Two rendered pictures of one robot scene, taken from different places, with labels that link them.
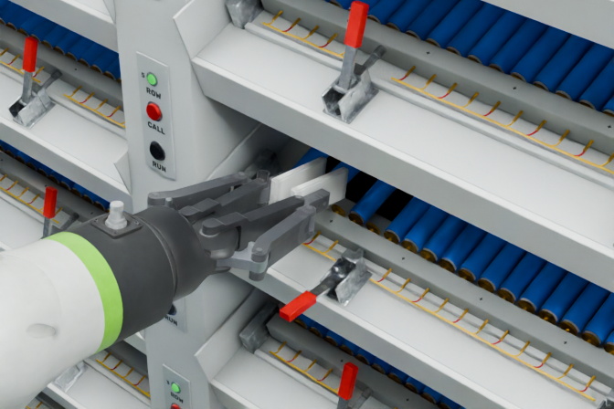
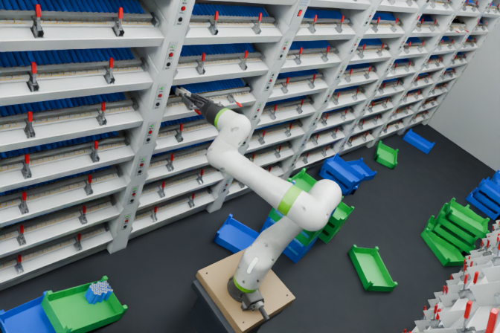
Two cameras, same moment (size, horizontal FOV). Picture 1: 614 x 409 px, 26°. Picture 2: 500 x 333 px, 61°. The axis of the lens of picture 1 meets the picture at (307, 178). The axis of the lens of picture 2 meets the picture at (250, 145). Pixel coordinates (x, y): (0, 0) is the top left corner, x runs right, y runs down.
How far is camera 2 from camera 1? 189 cm
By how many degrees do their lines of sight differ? 78
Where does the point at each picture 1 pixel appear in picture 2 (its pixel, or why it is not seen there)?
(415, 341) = not seen: hidden behind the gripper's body
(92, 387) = (96, 188)
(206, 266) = not seen: hidden behind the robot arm
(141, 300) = not seen: hidden behind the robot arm
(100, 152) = (126, 117)
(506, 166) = (223, 68)
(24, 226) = (79, 160)
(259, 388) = (160, 143)
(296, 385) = (164, 138)
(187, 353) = (149, 148)
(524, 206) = (231, 71)
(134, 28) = (159, 79)
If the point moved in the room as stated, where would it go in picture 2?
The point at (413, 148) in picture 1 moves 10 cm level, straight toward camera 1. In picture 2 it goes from (213, 72) to (234, 81)
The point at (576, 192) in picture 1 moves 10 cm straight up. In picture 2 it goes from (231, 66) to (239, 47)
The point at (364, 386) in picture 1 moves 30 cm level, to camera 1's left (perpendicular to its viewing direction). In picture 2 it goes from (173, 128) to (158, 165)
